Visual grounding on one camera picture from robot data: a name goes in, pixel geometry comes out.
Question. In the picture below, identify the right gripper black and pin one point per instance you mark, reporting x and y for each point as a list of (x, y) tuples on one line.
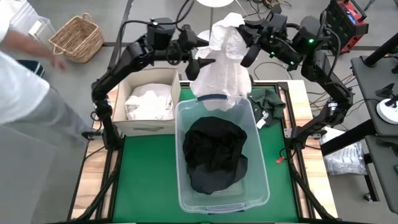
[(267, 34)]

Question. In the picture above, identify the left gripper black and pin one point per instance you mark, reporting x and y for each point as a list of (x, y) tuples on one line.
[(191, 46)]

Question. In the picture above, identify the white cloth garment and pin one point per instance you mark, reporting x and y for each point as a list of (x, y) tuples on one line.
[(224, 62), (149, 102)]

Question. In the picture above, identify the dark green shirt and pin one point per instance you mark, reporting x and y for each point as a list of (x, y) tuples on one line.
[(267, 104)]

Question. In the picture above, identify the black fleece garment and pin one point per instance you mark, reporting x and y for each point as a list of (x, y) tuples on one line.
[(214, 140)]

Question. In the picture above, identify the dark grey garment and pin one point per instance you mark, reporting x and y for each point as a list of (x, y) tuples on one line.
[(217, 180)]

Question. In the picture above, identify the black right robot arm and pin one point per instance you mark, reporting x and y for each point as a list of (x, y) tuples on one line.
[(320, 68)]

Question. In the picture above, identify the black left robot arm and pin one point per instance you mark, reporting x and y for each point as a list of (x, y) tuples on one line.
[(124, 62)]

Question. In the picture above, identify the grey round lamp stand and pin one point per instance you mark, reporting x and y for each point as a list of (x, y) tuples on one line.
[(203, 35)]

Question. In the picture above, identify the white round lamp head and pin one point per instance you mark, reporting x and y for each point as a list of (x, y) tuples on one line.
[(214, 2)]

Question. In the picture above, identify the beige fabric box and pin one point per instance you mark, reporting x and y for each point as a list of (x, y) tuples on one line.
[(124, 102)]

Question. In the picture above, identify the red black tool box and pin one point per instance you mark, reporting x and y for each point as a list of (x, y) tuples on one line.
[(348, 28)]

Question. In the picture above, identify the wicker basket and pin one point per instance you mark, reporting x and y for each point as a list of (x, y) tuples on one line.
[(76, 37)]

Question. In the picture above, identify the red tag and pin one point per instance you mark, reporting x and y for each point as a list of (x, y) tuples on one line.
[(280, 160)]

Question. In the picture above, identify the clear plastic storage bin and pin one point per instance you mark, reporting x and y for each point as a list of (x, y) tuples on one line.
[(258, 174)]

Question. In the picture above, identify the green table mat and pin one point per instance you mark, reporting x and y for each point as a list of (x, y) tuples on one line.
[(146, 174)]

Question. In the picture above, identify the black side table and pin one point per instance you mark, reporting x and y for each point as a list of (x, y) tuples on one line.
[(379, 81)]

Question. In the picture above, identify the clear plastic bag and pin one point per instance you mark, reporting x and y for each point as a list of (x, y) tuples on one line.
[(345, 158)]

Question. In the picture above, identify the white round device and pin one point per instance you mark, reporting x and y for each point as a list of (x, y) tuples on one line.
[(387, 112)]

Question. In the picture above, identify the navy blue bin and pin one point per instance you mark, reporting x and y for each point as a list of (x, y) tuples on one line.
[(34, 67)]

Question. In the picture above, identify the person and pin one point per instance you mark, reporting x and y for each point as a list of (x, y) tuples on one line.
[(21, 93)]

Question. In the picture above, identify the black aluminium rig frame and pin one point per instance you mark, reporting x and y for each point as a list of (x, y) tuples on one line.
[(293, 186)]

